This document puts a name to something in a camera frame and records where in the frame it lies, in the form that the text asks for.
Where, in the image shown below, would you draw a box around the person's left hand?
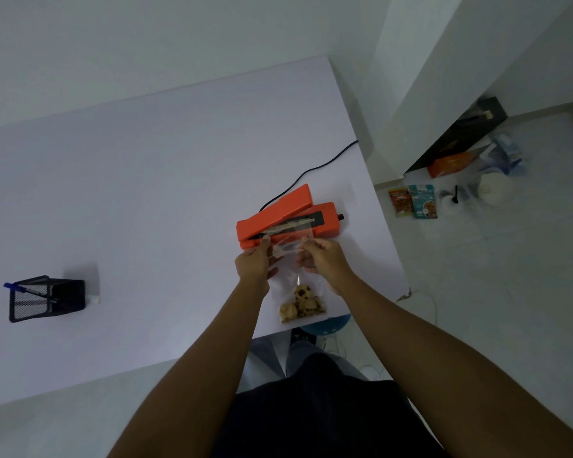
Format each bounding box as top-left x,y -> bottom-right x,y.
235,235 -> 280,294

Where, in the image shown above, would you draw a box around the person's right hand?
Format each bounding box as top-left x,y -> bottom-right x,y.
296,236 -> 357,295

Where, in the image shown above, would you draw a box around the clear plastic bag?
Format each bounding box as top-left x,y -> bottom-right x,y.
270,228 -> 328,325

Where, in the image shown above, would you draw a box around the person's right forearm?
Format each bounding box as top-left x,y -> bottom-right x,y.
333,273 -> 573,458

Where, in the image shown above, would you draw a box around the person's left forearm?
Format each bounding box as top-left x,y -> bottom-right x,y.
107,279 -> 271,458

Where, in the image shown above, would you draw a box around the orange heat sealer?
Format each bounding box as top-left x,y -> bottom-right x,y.
236,184 -> 345,250

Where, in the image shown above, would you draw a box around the blue stool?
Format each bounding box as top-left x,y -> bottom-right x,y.
300,314 -> 352,337

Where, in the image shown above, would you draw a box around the person's grey trousers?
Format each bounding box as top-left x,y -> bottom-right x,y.
238,336 -> 369,394

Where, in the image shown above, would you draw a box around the red snack packet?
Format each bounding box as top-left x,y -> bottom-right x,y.
388,187 -> 414,218

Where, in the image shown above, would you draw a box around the teal snack packet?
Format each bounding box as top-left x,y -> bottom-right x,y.
408,184 -> 439,220

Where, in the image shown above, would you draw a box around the person's black shirt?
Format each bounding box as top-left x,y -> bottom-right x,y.
214,353 -> 453,458

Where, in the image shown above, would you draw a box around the clear cup with black spoon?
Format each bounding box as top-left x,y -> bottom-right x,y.
438,185 -> 470,211

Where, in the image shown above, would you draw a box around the orange cardboard box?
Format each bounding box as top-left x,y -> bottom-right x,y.
427,151 -> 479,179

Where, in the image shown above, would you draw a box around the black box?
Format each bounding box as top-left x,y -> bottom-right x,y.
405,96 -> 509,173

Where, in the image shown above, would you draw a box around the black mesh pen holder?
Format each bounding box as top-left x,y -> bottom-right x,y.
9,275 -> 87,323

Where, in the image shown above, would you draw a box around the blue and white plastic bag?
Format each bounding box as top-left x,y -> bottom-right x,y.
479,133 -> 526,177

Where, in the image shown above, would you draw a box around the blue pen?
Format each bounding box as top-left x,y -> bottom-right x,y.
3,282 -> 58,302

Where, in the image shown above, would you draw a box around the black power cable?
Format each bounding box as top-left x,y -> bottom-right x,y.
259,139 -> 360,212

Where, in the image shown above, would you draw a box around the white cable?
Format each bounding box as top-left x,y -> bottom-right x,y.
395,287 -> 440,326

